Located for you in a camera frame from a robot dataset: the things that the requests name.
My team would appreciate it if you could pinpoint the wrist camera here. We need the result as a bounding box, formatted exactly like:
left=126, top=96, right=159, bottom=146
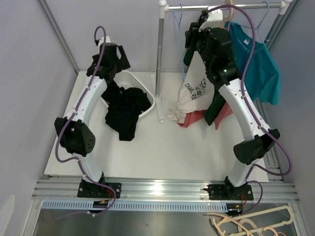
left=94, top=36, right=111, bottom=48
left=198, top=9, right=227, bottom=32

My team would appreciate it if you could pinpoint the metal clothes rack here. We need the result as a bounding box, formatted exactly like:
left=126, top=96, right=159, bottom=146
left=154, top=0, right=297, bottom=123

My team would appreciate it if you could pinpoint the beige spare hangers pile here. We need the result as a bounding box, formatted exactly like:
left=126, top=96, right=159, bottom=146
left=206, top=206, right=294, bottom=236

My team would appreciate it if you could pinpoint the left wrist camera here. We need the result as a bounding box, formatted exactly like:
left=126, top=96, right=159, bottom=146
left=94, top=36, right=111, bottom=48

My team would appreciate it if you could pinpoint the white plastic basket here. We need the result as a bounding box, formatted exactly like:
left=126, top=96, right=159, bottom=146
left=114, top=70, right=156, bottom=121

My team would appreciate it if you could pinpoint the aluminium rail base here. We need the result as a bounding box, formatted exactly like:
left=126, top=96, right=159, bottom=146
left=31, top=176, right=300, bottom=203

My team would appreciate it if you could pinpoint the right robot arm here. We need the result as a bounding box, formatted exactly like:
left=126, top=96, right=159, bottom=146
left=185, top=4, right=280, bottom=199

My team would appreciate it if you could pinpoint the black t shirt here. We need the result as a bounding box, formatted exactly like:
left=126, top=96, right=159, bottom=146
left=101, top=81, right=140, bottom=141

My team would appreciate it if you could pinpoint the white cable duct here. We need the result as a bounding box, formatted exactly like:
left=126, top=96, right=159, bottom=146
left=41, top=200, right=240, bottom=212

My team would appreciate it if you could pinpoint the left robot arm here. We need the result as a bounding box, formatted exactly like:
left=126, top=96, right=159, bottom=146
left=54, top=42, right=130, bottom=197

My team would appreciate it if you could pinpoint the beige wooden hanger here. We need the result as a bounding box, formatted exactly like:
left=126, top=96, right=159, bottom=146
left=219, top=0, right=235, bottom=29

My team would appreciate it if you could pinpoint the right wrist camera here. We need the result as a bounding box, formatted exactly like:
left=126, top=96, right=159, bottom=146
left=198, top=9, right=227, bottom=32

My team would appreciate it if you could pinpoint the teal t shirt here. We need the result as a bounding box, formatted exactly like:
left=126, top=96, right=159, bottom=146
left=229, top=22, right=281, bottom=105

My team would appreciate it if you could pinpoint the green and grey raglan shirt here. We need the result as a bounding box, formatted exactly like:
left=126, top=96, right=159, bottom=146
left=166, top=51, right=215, bottom=128

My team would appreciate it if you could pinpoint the pink t shirt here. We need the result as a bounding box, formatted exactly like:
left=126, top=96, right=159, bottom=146
left=178, top=102, right=233, bottom=130

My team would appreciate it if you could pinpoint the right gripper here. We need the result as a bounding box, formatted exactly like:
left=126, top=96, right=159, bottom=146
left=186, top=22, right=214, bottom=67

